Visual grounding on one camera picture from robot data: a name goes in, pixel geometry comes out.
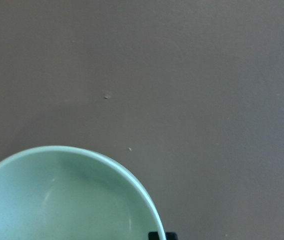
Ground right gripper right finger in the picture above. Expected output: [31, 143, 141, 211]
[165, 231, 177, 240]

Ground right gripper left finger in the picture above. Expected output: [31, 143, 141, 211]
[148, 231, 160, 240]

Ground green ceramic bowl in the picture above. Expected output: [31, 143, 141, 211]
[0, 146, 166, 240]

